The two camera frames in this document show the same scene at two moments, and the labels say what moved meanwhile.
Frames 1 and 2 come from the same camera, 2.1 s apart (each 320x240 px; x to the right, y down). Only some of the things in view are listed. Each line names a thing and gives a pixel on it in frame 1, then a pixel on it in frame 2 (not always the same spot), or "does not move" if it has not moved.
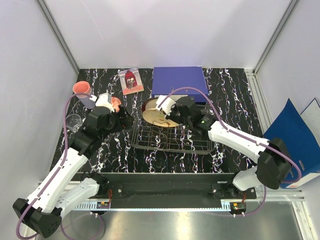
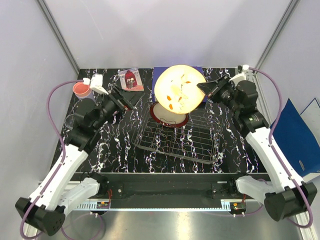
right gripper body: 175,115 → 224,92
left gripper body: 121,123 → 122,103
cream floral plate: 157,118 → 176,90
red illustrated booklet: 131,81 does not move
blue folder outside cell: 288,125 does not move
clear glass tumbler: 73,122 does not move
